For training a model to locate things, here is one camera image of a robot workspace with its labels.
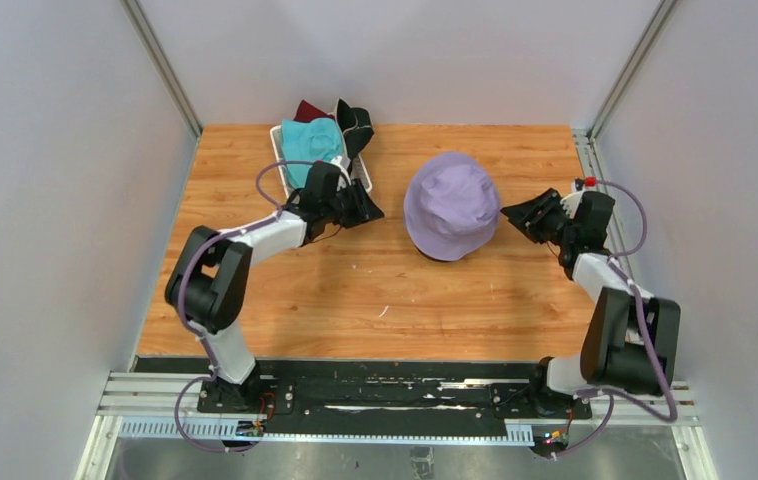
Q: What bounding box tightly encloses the white perforated plastic basket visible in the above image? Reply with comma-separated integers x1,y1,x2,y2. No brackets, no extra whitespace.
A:
269,125,373,197

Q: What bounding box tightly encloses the teal hat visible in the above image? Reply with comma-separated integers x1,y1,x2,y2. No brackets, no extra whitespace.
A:
280,118,344,188

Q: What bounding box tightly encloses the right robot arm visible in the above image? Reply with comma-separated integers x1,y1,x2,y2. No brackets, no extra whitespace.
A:
501,189,681,417

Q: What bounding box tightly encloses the black wire hat stand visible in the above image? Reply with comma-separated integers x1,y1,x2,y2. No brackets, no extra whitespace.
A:
416,247,444,262

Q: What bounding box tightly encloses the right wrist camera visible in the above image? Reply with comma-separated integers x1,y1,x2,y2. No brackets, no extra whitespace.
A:
560,176,597,218

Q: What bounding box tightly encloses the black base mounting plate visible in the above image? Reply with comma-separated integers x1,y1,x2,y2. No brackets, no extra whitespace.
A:
133,356,596,440

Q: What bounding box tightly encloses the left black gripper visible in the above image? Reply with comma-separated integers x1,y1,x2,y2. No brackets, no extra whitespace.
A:
322,178,384,230

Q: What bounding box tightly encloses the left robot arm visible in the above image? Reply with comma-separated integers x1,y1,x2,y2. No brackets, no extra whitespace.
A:
164,161,384,413

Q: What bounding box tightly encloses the dark red hat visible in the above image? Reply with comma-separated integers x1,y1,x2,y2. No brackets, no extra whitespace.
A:
293,100,335,123

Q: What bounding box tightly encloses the purple bucket hat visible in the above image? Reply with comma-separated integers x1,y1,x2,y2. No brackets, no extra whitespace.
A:
403,151,501,263

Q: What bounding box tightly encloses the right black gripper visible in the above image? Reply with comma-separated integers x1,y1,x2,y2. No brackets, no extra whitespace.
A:
501,189,578,246

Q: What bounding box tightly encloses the black hat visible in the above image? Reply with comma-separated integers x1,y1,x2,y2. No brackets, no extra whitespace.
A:
333,98,375,160

